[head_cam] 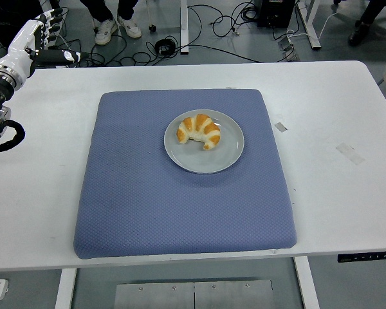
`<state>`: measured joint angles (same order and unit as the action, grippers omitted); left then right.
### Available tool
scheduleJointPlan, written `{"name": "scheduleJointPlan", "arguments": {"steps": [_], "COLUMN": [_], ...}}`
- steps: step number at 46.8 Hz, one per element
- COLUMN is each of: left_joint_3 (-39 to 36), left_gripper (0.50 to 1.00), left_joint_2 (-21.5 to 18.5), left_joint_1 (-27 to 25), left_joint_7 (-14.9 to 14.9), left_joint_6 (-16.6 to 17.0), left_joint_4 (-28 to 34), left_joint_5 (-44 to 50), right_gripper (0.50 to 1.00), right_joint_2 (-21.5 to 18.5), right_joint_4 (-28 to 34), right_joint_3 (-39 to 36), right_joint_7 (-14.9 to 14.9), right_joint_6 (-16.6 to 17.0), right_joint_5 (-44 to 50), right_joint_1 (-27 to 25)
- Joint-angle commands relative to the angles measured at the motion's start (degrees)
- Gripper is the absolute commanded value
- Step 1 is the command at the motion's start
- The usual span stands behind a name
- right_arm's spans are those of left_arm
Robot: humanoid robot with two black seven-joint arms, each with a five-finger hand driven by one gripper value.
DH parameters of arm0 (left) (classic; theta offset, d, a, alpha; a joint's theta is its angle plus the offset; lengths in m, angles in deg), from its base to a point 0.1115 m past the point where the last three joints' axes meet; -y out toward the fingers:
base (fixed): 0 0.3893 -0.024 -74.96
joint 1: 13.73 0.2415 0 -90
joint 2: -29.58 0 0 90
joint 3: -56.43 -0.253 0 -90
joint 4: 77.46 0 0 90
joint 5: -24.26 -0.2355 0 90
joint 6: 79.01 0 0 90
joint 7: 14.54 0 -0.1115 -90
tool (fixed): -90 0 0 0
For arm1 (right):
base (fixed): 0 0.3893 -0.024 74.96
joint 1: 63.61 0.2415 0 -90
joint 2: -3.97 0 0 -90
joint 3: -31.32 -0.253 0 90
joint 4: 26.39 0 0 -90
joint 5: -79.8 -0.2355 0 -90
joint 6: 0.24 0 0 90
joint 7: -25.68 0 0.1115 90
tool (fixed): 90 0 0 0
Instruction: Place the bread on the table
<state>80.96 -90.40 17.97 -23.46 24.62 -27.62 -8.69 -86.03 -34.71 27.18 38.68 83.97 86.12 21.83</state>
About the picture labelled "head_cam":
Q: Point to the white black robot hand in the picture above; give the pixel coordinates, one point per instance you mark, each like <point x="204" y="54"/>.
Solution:
<point x="21" y="48"/>

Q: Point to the croissant bread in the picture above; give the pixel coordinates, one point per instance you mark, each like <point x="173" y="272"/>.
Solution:
<point x="199" y="128"/>

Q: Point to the large black computer case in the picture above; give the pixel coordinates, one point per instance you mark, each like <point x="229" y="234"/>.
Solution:
<point x="6" y="9"/>

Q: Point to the person's leg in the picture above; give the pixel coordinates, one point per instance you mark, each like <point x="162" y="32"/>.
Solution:
<point x="99" y="9"/>
<point x="127" y="8"/>
<point x="378" y="9"/>

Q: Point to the black caster wheel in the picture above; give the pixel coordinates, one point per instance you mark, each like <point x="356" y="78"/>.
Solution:
<point x="153" y="28"/>

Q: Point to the grey round plate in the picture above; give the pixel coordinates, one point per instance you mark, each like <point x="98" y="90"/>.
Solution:
<point x="212" y="161"/>

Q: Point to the blue quilted mat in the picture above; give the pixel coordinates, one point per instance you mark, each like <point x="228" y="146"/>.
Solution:
<point x="180" y="219"/>

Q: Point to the white table leg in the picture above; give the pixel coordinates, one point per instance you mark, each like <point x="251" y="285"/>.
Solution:
<point x="307" y="283"/>
<point x="66" y="289"/>

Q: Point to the black equipment box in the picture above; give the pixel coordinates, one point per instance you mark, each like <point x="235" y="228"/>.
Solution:
<point x="275" y="13"/>

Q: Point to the grey foot pedal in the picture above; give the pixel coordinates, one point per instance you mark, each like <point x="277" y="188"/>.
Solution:
<point x="288" y="46"/>

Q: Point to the small grey tape piece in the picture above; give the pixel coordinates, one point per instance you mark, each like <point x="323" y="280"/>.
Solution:
<point x="280" y="127"/>

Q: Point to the grey metal plate with screws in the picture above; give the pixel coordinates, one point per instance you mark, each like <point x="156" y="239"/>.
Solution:
<point x="193" y="294"/>

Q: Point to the black leather shoe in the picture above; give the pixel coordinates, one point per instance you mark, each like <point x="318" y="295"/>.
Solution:
<point x="357" y="33"/>

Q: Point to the large clear tape piece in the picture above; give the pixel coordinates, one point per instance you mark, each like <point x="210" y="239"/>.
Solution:
<point x="350" y="153"/>

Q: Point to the black table control panel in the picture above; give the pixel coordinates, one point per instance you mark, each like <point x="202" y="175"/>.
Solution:
<point x="366" y="257"/>

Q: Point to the white desk frame post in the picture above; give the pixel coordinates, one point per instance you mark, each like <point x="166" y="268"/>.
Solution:
<point x="184" y="25"/>

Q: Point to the white desk frame foot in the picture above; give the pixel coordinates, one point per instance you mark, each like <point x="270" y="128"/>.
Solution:
<point x="310" y="25"/>

